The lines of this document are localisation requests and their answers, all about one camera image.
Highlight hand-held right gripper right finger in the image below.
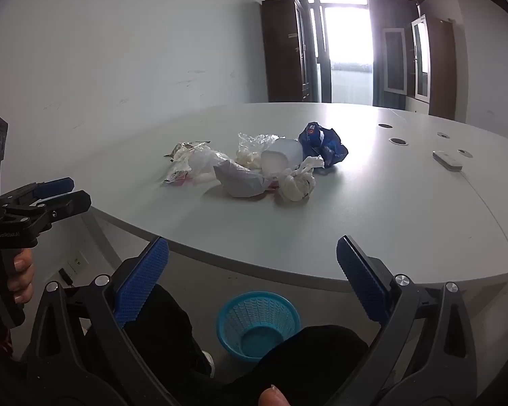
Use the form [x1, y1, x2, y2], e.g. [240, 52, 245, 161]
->
[325, 235, 480, 406]

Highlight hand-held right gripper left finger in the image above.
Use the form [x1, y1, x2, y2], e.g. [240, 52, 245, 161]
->
[24, 237, 183, 406]

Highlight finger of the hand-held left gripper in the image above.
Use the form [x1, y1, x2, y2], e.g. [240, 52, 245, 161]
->
[24, 190, 92, 238]
[0, 177, 75, 209]

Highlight blue plastic basket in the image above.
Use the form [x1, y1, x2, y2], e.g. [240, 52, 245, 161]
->
[217, 291, 302, 363]

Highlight green printed wrapper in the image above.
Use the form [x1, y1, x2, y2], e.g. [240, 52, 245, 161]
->
[164, 140, 213, 161]

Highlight white plastic bag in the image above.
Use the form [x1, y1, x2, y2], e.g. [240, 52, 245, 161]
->
[186, 146, 232, 181]

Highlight grey plastic bag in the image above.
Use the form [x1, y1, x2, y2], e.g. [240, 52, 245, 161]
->
[213, 158, 277, 199]

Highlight white plastic cup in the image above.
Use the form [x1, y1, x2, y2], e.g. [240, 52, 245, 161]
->
[260, 137, 304, 178]

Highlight person's left hand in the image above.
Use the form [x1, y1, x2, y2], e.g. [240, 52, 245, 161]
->
[0, 248, 35, 305]

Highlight person's right hand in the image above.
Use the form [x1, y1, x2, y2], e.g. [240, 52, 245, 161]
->
[258, 385, 291, 406]

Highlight person's black pants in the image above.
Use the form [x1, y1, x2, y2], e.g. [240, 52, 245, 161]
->
[122, 283, 370, 406]

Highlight crumpled white tissue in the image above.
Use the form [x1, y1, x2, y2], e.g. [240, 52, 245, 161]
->
[277, 156, 325, 203]

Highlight blue snack bag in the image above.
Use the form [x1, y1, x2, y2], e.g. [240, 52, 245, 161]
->
[297, 121, 349, 169]

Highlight white remote control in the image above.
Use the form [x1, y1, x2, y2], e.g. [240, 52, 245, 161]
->
[432, 151, 463, 173]

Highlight clear plastic bag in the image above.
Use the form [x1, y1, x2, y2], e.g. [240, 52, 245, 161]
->
[236, 132, 285, 171]

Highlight wooden cabinet with glass doors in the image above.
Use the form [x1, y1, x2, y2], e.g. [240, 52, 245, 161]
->
[382, 14, 457, 120]

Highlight dark wooden wardrobe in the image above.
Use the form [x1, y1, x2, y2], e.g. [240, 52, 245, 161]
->
[261, 0, 319, 103]

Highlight bright balcony window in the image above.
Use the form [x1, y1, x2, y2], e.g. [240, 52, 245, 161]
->
[307, 0, 375, 106]

